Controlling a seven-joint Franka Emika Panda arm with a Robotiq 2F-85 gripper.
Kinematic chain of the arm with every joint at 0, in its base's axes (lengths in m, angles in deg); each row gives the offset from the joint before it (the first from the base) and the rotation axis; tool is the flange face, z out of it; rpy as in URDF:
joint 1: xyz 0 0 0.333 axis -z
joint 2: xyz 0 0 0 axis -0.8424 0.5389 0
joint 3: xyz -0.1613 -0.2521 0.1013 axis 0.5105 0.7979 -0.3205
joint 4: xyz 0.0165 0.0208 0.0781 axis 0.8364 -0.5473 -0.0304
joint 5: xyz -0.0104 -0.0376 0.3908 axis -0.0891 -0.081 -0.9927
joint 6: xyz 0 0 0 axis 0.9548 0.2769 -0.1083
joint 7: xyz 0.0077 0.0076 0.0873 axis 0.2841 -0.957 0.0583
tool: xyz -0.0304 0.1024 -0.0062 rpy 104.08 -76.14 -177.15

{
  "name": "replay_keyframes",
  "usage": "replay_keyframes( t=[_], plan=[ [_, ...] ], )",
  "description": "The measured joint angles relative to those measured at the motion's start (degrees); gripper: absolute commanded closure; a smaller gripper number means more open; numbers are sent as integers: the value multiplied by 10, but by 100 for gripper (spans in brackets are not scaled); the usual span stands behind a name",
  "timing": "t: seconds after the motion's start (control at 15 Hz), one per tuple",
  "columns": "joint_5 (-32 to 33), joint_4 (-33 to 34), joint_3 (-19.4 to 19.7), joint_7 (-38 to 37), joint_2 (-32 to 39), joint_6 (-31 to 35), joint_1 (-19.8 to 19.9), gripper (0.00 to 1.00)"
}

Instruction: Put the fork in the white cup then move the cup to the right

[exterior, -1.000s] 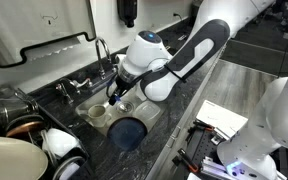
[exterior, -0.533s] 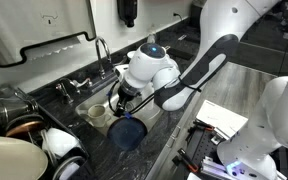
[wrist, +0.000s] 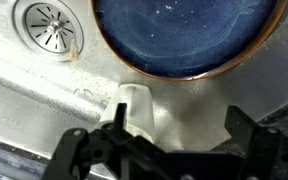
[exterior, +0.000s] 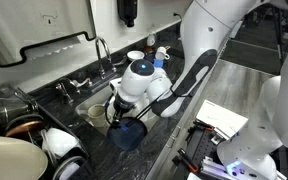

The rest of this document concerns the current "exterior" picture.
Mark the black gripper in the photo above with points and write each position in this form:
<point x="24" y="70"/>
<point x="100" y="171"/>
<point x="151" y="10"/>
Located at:
<point x="119" y="116"/>

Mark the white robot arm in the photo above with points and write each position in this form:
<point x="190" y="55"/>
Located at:
<point x="200" y="30"/>

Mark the steel cup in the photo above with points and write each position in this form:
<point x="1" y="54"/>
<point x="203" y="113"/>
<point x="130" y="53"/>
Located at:
<point x="10" y="108"/>

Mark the stainless steel sink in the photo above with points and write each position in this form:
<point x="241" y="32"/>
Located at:
<point x="84" y="108"/>

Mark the tall chrome faucet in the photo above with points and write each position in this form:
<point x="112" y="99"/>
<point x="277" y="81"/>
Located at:
<point x="101" y="66"/>

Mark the small chrome faucet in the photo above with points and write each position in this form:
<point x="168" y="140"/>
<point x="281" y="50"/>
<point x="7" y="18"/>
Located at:
<point x="64" y="91"/>

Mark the black dish rack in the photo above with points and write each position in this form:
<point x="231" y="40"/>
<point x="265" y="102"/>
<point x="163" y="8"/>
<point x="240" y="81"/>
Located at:
<point x="84" y="166"/>

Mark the white bowl in rack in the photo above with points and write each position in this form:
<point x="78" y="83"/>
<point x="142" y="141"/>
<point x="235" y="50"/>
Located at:
<point x="60" y="141"/>

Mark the white printed mug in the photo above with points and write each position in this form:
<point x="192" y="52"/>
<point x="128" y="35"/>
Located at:
<point x="162" y="52"/>

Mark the black orange tool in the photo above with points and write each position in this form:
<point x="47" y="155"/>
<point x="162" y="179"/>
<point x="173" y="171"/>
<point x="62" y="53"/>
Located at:
<point x="188" y="160"/>

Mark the amber soap bottle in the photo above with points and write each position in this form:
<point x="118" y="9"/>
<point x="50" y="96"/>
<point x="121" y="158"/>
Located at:
<point x="151" y="40"/>

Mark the black perforated board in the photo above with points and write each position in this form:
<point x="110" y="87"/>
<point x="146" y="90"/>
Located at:
<point x="200" y="146"/>

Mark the copper coloured bowl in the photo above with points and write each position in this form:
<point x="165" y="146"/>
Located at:
<point x="24" y="126"/>

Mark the white flat box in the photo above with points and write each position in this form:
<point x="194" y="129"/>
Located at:
<point x="220" y="118"/>

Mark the aluminium rails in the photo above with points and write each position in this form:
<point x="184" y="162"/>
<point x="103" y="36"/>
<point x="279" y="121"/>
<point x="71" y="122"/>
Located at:
<point x="217" y="170"/>

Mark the large white plate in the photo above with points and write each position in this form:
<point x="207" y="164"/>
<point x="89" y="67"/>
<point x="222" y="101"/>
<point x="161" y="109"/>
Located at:
<point x="10" y="160"/>

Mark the steel paper towel dispenser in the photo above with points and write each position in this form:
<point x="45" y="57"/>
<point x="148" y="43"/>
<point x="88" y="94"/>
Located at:
<point x="34" y="26"/>

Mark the black tripod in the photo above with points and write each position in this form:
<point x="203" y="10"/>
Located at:
<point x="279" y="33"/>

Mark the black wall soap dispenser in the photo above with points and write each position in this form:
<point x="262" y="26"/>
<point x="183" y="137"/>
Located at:
<point x="127" y="11"/>

